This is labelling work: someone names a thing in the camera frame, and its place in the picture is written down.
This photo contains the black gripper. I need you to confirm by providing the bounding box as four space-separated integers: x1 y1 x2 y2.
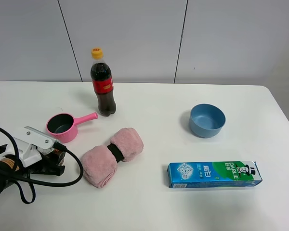
13 154 65 180

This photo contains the gold energy drink can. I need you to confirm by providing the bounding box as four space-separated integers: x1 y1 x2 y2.
39 148 65 167

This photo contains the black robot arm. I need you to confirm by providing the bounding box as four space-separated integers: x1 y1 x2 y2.
0 152 65 194

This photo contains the pink toy saucepan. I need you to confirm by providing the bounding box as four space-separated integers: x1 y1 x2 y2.
46 112 98 143

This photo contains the rolled pink towel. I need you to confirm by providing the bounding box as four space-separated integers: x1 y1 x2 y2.
81 128 144 188

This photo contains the cola bottle yellow cap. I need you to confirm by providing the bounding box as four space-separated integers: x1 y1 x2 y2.
90 48 116 116

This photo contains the blue green toothpaste box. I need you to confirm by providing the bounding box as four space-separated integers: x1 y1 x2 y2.
167 161 263 188

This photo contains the blue plastic bowl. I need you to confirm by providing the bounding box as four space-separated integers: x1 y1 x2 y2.
189 103 226 138

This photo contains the black cable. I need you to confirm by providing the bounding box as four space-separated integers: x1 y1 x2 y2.
0 123 84 204

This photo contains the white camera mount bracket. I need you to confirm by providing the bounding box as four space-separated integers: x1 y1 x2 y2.
13 126 58 167

